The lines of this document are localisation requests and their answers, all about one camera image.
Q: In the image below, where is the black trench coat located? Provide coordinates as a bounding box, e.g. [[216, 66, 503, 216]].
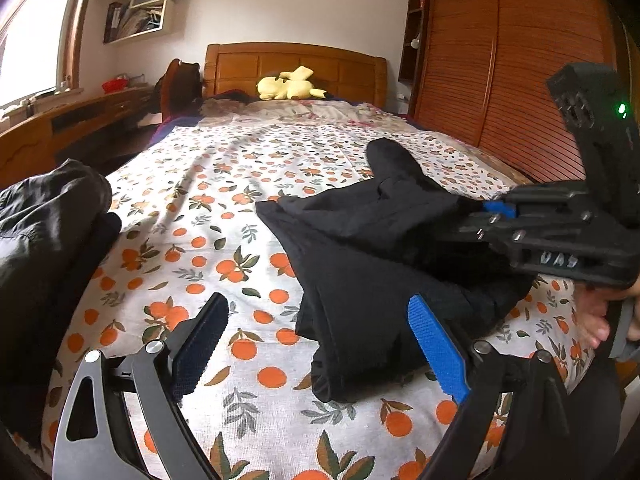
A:
[[256, 138, 532, 402]]

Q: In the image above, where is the folded black clothes pile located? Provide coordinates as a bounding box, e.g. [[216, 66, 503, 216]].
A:
[[1, 159, 122, 446]]

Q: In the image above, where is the right hand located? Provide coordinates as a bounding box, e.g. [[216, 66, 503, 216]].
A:
[[574, 280, 639, 349]]

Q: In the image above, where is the orange floral bed sheet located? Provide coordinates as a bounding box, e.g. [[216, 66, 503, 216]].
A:
[[14, 97, 597, 480]]

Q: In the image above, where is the wooden louvered wardrobe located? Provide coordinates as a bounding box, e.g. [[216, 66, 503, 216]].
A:
[[399, 0, 639, 181]]

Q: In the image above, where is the wooden desk counter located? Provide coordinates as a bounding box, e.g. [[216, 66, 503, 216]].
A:
[[0, 86, 153, 188]]

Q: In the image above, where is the dark backpack on chair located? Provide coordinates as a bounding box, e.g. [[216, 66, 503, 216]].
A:
[[151, 58, 203, 119]]

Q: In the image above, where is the red bowl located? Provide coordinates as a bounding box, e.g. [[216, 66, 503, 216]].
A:
[[101, 77, 129, 94]]

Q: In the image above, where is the wooden headboard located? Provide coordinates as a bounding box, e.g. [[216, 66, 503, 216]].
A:
[[202, 41, 390, 111]]

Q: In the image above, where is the yellow Pikachu plush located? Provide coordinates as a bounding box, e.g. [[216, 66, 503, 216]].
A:
[[256, 66, 326, 101]]

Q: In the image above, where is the window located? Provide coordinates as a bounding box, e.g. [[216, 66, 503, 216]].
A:
[[1, 0, 90, 107]]

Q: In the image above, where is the white wall shelf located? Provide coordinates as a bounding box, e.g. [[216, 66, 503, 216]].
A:
[[98, 0, 186, 46]]

